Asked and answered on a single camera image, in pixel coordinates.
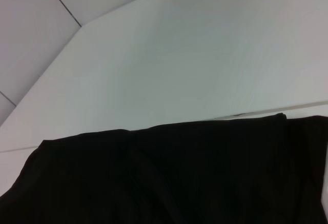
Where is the black t-shirt with white print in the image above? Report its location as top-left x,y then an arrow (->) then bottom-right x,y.
0,112 -> 328,224

